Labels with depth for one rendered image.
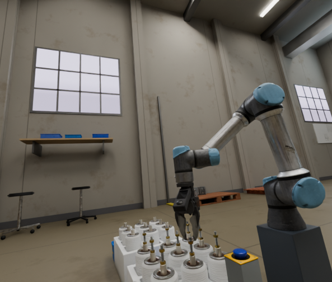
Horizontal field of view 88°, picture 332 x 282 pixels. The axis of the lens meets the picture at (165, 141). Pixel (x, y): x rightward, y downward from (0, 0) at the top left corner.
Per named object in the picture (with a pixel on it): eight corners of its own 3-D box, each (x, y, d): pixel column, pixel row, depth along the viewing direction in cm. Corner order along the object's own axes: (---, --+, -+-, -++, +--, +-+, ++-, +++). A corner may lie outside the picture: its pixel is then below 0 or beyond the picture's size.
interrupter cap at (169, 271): (149, 274, 61) (149, 272, 61) (167, 266, 65) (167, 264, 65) (159, 283, 54) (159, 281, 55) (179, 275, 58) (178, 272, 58)
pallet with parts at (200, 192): (220, 197, 439) (219, 184, 446) (242, 199, 366) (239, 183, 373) (179, 203, 405) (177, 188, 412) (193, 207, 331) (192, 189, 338)
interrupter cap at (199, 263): (181, 262, 67) (181, 259, 67) (200, 258, 68) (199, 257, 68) (185, 271, 60) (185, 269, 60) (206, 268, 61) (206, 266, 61)
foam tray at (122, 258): (163, 250, 143) (160, 226, 147) (187, 269, 109) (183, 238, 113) (114, 263, 127) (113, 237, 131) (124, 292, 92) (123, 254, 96)
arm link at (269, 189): (284, 201, 89) (278, 174, 92) (305, 204, 76) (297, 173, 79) (261, 203, 89) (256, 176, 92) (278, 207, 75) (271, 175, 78)
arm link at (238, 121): (243, 100, 100) (184, 159, 92) (253, 91, 89) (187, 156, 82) (259, 114, 98) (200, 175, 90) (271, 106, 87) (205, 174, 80)
